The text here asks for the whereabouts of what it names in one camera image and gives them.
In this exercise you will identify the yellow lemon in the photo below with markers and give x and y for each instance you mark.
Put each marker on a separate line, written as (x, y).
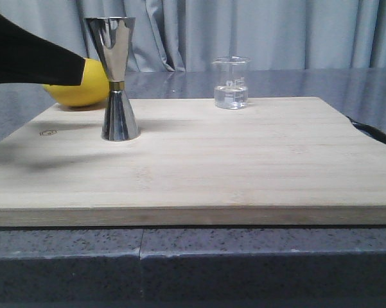
(93, 89)

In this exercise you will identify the steel double jigger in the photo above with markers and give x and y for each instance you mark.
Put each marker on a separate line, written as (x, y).
(112, 37)

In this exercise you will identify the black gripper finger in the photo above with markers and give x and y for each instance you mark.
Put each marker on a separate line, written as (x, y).
(27, 58)

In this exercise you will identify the black cutting board handle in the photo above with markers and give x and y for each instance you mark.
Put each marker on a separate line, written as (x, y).
(369, 130)

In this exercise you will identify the grey curtain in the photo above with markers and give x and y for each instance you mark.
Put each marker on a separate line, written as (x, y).
(189, 35)

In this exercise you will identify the wooden cutting board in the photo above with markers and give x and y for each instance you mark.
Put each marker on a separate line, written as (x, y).
(280, 161)

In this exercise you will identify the clear glass beaker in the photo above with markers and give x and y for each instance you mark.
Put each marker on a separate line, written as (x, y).
(231, 89)

